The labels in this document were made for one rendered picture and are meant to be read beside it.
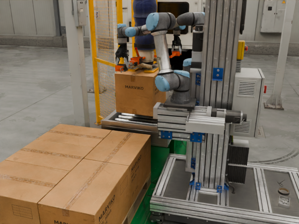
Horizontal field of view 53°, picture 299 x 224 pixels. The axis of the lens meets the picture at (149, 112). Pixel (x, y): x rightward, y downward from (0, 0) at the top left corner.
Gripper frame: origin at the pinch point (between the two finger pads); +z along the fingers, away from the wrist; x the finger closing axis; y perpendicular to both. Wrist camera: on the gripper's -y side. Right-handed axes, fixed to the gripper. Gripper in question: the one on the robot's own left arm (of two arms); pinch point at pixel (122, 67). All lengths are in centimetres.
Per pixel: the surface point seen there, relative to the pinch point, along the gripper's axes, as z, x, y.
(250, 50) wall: 110, -99, 902
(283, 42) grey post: 10, -150, 310
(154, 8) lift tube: -46, -10, 58
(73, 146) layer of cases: 67, 37, -28
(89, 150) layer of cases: 67, 19, -31
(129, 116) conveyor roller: 69, 20, 61
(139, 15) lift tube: -40, 2, 49
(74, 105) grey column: 75, 109, 88
